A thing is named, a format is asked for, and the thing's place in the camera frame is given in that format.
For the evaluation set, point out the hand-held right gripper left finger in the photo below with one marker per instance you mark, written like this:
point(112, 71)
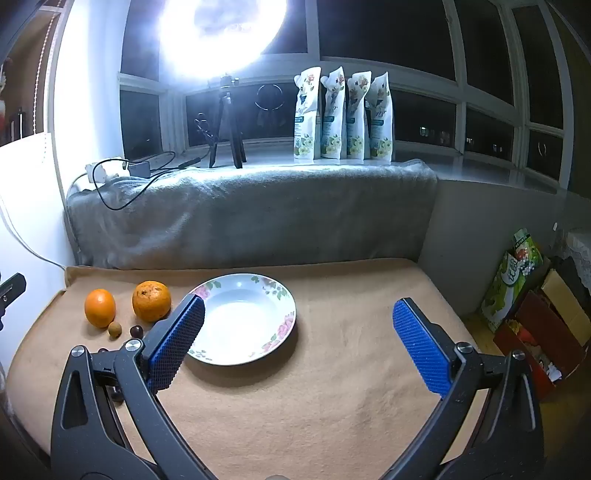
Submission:
point(178, 341)

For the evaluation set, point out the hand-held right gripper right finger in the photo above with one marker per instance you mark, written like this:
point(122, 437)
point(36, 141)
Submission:
point(420, 344)

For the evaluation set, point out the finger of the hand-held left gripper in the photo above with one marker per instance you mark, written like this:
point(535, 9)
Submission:
point(14, 284)

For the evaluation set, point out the bumpy large orange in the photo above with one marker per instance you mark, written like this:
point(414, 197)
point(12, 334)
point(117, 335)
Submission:
point(151, 301)

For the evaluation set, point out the brown longan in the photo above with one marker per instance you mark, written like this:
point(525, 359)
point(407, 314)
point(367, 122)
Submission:
point(115, 330)

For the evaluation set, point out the floral white plate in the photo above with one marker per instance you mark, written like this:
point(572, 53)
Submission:
point(244, 318)

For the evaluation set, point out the smooth orange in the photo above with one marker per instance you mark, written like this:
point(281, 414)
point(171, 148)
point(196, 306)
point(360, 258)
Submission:
point(99, 308)

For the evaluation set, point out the white shelf cabinet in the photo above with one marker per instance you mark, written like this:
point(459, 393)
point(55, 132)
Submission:
point(27, 207)

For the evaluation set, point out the green white printed pack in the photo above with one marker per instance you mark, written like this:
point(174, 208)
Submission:
point(503, 295)

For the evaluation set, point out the tan blanket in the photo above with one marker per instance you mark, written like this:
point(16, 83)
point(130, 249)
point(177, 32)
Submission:
point(323, 406)

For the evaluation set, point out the open cardboard box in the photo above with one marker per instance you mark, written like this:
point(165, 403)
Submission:
point(545, 323)

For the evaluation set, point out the green printed carton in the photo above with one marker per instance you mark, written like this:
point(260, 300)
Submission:
point(528, 251)

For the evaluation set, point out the white power strip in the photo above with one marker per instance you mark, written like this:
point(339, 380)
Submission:
point(108, 173)

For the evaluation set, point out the grey blanket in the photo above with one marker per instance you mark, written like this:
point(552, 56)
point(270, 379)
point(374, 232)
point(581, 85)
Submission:
point(254, 217)

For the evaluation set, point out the black charger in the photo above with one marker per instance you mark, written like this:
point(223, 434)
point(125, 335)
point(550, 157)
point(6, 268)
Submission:
point(140, 168)

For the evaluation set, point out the white lace cloth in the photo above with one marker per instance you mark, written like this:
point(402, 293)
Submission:
point(579, 249)

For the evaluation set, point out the white floral pouch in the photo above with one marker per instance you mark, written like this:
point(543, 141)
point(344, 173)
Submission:
point(358, 117)
point(332, 115)
point(307, 115)
point(382, 120)

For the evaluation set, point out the white window frame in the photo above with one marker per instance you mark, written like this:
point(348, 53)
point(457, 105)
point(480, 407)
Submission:
point(485, 173)

